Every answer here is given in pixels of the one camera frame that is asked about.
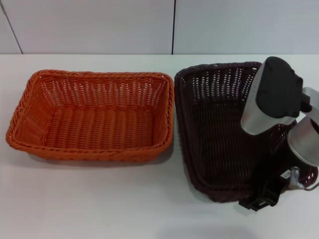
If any orange woven basket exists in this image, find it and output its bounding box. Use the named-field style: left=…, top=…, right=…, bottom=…
left=5, top=70, right=174, bottom=163

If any dark brown woven basket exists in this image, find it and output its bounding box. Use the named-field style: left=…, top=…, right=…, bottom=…
left=173, top=60, right=319, bottom=204

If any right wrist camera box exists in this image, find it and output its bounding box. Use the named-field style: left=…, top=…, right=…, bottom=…
left=240, top=56, right=312, bottom=136

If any silver plug with cable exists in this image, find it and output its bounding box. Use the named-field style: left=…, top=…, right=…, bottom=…
left=286, top=166, right=319, bottom=193

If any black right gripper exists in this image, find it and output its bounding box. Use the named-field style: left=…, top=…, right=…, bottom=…
left=238, top=119, right=298, bottom=213

